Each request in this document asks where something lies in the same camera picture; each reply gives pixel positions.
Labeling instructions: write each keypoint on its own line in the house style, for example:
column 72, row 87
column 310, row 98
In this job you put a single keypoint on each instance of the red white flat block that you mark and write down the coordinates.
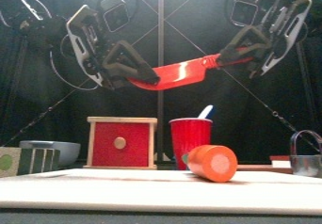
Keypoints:
column 280, row 161

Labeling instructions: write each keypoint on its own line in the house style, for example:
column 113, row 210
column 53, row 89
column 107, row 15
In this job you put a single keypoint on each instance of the red plastic cup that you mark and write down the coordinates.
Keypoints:
column 188, row 136

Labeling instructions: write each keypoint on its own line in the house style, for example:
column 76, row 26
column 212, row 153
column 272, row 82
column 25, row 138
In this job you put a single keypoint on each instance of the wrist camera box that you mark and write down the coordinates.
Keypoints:
column 243, row 12
column 115, row 14

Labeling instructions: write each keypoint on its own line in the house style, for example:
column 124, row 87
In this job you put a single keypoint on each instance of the grey bowl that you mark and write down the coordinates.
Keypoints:
column 63, row 151

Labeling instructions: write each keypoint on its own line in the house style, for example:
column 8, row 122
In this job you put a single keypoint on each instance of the wooden box red front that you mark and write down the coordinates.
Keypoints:
column 121, row 143

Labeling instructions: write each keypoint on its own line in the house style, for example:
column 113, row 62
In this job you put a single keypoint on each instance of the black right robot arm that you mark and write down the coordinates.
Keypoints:
column 314, row 20

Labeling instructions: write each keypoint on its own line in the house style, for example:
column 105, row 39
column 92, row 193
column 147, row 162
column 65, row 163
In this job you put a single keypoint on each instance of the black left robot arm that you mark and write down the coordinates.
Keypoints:
column 37, row 27

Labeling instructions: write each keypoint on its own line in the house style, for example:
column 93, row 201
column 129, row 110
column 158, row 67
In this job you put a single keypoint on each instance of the red toy knife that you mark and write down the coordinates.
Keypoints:
column 180, row 74

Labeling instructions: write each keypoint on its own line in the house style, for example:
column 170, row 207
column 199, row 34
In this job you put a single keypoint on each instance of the orange toy carrot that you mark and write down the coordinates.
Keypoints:
column 210, row 163

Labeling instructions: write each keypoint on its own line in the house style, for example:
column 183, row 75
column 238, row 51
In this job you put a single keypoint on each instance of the vertical metal frame pole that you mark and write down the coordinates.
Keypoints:
column 160, row 108

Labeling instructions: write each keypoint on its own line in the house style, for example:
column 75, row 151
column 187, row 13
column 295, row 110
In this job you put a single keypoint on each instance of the flat wooden board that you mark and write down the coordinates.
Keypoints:
column 259, row 168

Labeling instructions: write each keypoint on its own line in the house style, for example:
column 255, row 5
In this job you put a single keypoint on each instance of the white cutting board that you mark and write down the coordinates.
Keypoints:
column 159, row 190

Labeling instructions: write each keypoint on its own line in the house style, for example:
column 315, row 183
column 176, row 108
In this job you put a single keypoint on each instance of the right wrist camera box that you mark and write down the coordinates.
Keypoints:
column 243, row 12

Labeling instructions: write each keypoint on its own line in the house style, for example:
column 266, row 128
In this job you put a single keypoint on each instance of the green striped wooden block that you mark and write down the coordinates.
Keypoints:
column 29, row 162

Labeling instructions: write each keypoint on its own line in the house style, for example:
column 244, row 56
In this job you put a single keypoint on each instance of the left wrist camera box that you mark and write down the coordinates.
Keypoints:
column 115, row 14

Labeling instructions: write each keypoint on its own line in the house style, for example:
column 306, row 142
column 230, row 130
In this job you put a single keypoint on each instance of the grey padlock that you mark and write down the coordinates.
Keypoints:
column 306, row 165

